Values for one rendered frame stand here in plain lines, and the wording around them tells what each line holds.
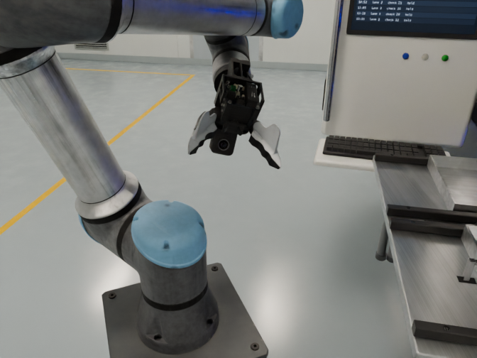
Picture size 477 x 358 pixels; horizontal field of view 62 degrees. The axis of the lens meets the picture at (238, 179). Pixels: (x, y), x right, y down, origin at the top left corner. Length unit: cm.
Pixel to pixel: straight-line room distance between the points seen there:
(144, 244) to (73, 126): 20
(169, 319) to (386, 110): 110
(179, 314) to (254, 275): 137
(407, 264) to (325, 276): 129
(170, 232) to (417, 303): 43
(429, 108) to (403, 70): 16
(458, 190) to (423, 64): 52
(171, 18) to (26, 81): 20
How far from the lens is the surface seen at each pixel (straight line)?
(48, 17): 46
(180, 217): 66
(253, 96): 67
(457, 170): 124
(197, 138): 65
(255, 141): 69
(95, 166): 66
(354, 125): 154
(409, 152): 144
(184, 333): 73
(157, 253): 62
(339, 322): 190
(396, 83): 150
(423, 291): 78
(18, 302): 218
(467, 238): 92
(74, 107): 62
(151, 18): 52
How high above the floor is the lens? 138
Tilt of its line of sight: 28 degrees down
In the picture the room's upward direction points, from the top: straight up
